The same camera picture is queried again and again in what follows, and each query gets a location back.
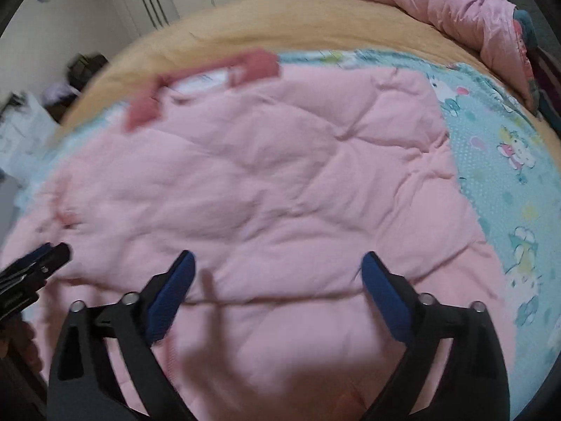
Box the dark striped cloth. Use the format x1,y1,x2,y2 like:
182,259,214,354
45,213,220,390
531,47,561,134

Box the teal cartoon printed blanket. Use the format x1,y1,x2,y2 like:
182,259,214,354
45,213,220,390
13,48,561,329

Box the pink puffer jacket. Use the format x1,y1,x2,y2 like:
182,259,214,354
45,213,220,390
328,0,538,110

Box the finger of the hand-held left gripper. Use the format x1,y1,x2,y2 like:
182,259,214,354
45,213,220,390
0,242,73,292

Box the tan bed sheet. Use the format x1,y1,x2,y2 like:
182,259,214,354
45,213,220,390
57,0,561,141

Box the purple clothes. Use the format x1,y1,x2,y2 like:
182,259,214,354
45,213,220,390
44,82,80,107

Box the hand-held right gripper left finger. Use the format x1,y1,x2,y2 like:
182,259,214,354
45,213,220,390
47,249,196,421

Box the black backpack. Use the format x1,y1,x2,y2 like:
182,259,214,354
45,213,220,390
67,53,109,91

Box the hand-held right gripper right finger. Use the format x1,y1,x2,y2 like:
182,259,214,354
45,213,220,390
360,251,513,421

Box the dark blue printed garment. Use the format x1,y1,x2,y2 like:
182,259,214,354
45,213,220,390
513,6,539,49

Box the pink quilted blanket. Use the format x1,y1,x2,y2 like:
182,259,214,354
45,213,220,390
0,50,518,421

